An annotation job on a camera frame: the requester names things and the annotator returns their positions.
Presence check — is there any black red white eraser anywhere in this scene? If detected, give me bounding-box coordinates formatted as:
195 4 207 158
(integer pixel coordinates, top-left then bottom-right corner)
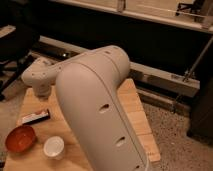
21 109 50 125

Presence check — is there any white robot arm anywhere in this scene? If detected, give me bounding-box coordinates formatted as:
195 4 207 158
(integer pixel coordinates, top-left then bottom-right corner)
22 45 153 171

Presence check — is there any white ceramic cup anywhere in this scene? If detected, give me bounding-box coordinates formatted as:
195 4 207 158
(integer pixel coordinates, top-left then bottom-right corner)
43 136 65 160

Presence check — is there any metal pole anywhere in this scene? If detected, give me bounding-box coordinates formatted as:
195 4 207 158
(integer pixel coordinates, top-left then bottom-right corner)
182 36 213 82

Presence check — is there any wooden table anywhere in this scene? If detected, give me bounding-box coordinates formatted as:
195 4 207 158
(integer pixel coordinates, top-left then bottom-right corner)
4 79 160 171

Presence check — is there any orange bowl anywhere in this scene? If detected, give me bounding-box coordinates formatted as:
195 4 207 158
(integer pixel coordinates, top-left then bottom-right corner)
5 125 36 153

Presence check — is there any black office chair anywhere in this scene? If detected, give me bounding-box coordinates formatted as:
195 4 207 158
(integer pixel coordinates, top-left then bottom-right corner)
0 24 40 101

